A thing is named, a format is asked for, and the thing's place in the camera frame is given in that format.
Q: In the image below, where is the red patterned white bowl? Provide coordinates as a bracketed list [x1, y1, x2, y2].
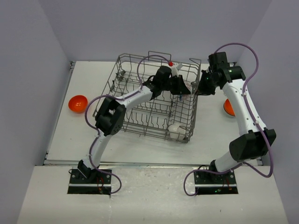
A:
[180, 80, 192, 101]

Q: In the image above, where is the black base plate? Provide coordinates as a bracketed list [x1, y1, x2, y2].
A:
[69, 169, 111, 187]
[194, 165, 236, 186]

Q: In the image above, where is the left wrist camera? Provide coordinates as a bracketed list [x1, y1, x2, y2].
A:
[153, 61, 183, 84]

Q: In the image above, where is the purple cable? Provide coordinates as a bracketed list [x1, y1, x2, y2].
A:
[85, 55, 175, 193]
[184, 42, 275, 196]

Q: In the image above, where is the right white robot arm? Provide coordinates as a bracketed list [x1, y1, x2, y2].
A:
[197, 66, 276, 183]

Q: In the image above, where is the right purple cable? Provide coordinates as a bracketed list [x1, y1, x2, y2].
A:
[184, 42, 275, 196]

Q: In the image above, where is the small white bowl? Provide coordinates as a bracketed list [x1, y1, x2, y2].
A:
[168, 123, 186, 140]

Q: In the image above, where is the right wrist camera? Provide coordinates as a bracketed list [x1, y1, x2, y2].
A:
[208, 52, 230, 71]

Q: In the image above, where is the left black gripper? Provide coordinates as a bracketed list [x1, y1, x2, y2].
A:
[161, 75, 190, 95]

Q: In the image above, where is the grey wire dish rack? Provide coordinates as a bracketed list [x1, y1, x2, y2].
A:
[102, 51, 201, 143]

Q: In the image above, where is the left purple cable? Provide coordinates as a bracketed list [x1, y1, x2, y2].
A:
[85, 55, 175, 193]

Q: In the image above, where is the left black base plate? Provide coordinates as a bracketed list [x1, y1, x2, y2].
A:
[69, 169, 111, 187]

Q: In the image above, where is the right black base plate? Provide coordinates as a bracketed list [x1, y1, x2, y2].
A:
[194, 165, 236, 186]

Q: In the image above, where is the small orange bowl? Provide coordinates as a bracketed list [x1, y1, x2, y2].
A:
[223, 99, 235, 116]

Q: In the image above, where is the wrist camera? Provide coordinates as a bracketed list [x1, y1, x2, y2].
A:
[153, 61, 183, 84]
[208, 52, 230, 71]

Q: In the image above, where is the large orange bowl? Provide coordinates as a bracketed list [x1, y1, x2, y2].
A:
[68, 95, 88, 113]

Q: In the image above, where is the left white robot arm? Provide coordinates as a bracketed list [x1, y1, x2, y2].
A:
[78, 75, 191, 183]

